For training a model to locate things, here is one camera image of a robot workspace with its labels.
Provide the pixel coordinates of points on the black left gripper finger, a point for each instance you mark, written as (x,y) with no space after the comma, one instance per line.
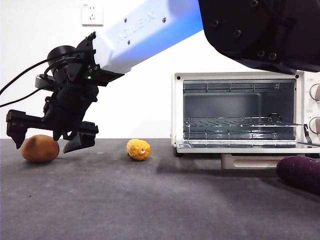
(82,141)
(17,137)

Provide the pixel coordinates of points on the brown potato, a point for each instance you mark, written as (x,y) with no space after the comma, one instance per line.
(40,150)

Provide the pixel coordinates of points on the glass oven door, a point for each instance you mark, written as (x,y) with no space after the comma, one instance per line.
(250,150)

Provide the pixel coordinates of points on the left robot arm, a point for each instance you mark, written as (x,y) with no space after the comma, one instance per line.
(150,32)

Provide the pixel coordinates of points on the cream toaster oven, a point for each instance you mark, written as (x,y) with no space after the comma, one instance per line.
(177,112)

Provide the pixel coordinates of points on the cream oven knob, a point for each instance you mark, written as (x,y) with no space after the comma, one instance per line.
(315,125)
(315,92)

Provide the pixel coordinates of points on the yellow corn cob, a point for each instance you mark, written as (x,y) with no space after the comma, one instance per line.
(137,149)

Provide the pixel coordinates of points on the purple eggplant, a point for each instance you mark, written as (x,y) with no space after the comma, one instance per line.
(297,172)

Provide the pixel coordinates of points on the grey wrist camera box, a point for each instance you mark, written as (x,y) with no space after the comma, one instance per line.
(41,83)

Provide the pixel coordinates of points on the white wall socket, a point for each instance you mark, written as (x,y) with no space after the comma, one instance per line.
(90,15)

